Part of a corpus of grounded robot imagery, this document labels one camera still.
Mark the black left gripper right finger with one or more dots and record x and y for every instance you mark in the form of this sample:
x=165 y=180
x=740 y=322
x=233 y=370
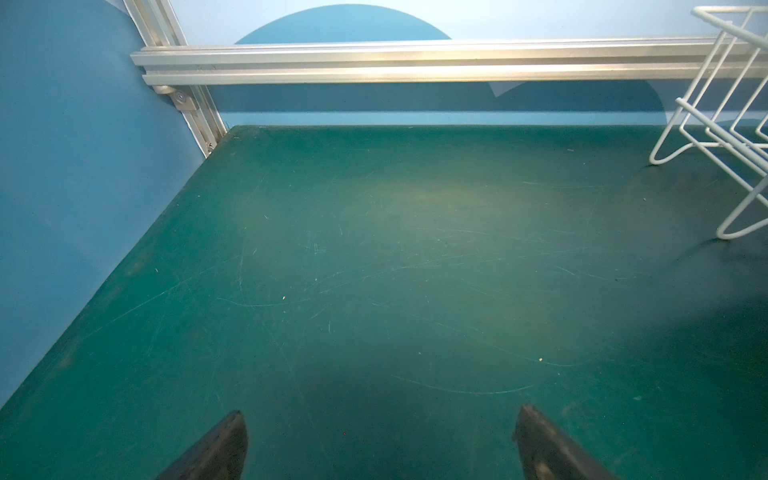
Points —
x=547 y=452

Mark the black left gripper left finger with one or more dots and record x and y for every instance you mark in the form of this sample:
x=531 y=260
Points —
x=219 y=454

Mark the white wire dish rack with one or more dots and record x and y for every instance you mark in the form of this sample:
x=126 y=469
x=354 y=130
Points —
x=723 y=112

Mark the aluminium back frame rail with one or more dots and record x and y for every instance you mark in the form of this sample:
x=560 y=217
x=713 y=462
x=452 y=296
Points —
x=445 y=61

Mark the aluminium left corner post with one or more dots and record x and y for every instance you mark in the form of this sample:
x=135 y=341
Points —
x=158 y=26

